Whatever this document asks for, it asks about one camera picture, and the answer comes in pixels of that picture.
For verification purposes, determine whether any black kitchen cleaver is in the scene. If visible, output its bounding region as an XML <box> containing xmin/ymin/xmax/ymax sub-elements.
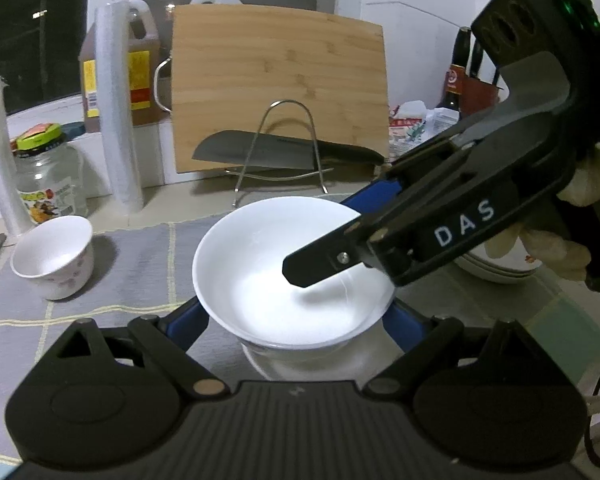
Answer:
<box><xmin>192</xmin><ymin>130</ymin><xmax>386</xmax><ymax>170</ymax></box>

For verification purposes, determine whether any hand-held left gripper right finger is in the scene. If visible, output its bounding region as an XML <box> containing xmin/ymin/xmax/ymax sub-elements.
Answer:
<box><xmin>364</xmin><ymin>300</ymin><xmax>536</xmax><ymax>396</ymax></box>

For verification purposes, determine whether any dark window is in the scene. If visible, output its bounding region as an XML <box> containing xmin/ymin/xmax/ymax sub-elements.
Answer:
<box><xmin>0</xmin><ymin>0</ymin><xmax>92</xmax><ymax>117</ymax></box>

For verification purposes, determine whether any red and white snack bag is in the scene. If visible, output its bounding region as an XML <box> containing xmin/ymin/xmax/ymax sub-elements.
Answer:
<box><xmin>387</xmin><ymin>101</ymin><xmax>432</xmax><ymax>160</ymax></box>

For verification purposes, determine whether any white seasoning bag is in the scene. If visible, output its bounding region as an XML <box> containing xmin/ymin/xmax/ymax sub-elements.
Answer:
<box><xmin>420</xmin><ymin>107</ymin><xmax>464</xmax><ymax>142</ymax></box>

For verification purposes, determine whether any person's right hand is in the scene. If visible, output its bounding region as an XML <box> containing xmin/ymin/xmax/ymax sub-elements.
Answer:
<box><xmin>485</xmin><ymin>142</ymin><xmax>600</xmax><ymax>282</ymax></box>

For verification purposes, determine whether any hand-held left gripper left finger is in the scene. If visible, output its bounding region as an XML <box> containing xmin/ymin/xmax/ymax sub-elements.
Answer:
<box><xmin>55</xmin><ymin>300</ymin><xmax>231</xmax><ymax>396</ymax></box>

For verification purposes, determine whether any steel pot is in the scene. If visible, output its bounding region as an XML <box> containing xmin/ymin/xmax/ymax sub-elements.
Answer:
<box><xmin>153</xmin><ymin>56</ymin><xmax>175</xmax><ymax>127</ymax></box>

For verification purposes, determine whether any glass jar green lid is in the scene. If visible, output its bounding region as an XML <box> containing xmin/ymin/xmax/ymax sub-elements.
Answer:
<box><xmin>14</xmin><ymin>123</ymin><xmax>89</xmax><ymax>227</ymax></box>

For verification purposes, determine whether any grey checked table mat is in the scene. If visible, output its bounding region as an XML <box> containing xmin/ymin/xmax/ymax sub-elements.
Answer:
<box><xmin>0</xmin><ymin>194</ymin><xmax>600</xmax><ymax>467</ymax></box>

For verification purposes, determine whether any bamboo cutting board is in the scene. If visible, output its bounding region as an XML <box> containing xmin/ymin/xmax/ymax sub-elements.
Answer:
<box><xmin>171</xmin><ymin>3</ymin><xmax>391</xmax><ymax>177</ymax></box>

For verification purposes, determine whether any brown knife block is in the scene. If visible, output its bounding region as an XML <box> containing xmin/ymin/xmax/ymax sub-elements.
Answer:
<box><xmin>461</xmin><ymin>39</ymin><xmax>510</xmax><ymax>122</ymax></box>

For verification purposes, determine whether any small white floral bowl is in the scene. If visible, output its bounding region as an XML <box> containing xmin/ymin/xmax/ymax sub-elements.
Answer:
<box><xmin>10</xmin><ymin>215</ymin><xmax>94</xmax><ymax>301</ymax></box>

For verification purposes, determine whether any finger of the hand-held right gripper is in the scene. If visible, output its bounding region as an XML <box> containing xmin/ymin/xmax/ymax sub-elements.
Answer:
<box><xmin>282</xmin><ymin>215</ymin><xmax>412</xmax><ymax>289</ymax></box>
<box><xmin>340</xmin><ymin>137</ymin><xmax>476</xmax><ymax>219</ymax></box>

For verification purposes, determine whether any brown cooking oil jug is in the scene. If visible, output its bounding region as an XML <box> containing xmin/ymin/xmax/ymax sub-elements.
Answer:
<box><xmin>78</xmin><ymin>0</ymin><xmax>161</xmax><ymax>134</ymax></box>

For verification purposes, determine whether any metal wire rack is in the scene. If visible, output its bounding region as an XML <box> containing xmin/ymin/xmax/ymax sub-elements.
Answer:
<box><xmin>224</xmin><ymin>100</ymin><xmax>330</xmax><ymax>197</ymax></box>

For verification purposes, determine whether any dark soy sauce bottle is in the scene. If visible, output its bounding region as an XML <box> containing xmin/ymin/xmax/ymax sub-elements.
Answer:
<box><xmin>436</xmin><ymin>26</ymin><xmax>474</xmax><ymax>122</ymax></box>

